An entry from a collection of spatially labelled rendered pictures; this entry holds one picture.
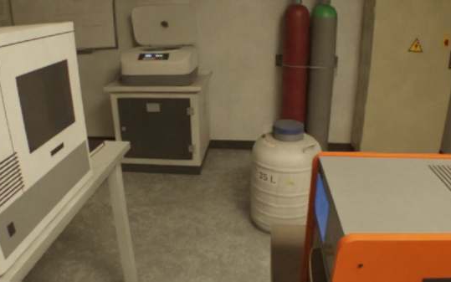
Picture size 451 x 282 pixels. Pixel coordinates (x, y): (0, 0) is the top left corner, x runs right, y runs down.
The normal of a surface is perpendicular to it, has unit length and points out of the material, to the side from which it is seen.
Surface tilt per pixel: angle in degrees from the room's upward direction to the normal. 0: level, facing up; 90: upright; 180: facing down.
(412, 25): 90
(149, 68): 90
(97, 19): 90
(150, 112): 90
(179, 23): 105
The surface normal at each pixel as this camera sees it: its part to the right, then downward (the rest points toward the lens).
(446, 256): -0.10, 0.36
